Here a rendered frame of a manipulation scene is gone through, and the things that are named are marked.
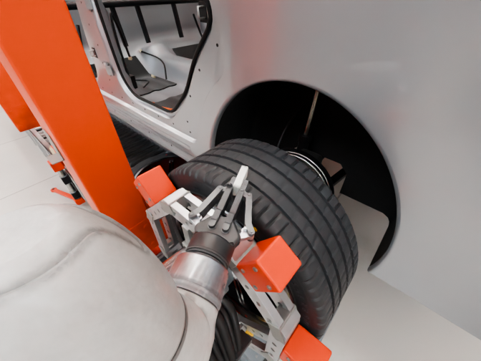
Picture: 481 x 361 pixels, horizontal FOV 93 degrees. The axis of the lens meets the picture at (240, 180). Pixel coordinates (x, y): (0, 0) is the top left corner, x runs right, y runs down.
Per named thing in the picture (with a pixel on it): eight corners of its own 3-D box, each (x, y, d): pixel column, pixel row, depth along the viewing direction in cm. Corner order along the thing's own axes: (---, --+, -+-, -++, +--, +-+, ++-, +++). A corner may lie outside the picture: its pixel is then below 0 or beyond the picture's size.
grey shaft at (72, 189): (86, 203, 203) (56, 156, 170) (79, 206, 200) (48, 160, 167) (82, 198, 207) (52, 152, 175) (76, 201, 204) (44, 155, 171)
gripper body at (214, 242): (182, 266, 40) (203, 224, 46) (228, 281, 38) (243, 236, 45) (177, 244, 35) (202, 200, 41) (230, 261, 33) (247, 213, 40)
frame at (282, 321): (282, 358, 76) (318, 281, 41) (270, 377, 72) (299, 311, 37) (180, 260, 103) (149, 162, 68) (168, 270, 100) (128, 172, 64)
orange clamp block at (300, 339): (294, 331, 61) (326, 359, 57) (278, 359, 57) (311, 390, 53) (298, 321, 57) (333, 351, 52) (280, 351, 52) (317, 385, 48)
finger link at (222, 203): (215, 239, 42) (207, 237, 42) (232, 195, 50) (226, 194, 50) (215, 227, 39) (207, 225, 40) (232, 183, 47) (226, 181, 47)
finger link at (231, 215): (220, 228, 39) (227, 230, 39) (240, 185, 47) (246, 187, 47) (219, 241, 42) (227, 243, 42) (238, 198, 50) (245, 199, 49)
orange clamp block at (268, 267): (276, 266, 50) (303, 263, 43) (254, 294, 46) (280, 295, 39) (257, 241, 51) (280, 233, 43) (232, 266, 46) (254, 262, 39)
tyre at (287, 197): (230, 92, 67) (197, 198, 120) (161, 119, 54) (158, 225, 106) (423, 264, 54) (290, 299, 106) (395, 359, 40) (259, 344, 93)
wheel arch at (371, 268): (397, 223, 99) (495, 83, 61) (373, 276, 80) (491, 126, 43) (249, 152, 140) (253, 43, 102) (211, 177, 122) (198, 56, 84)
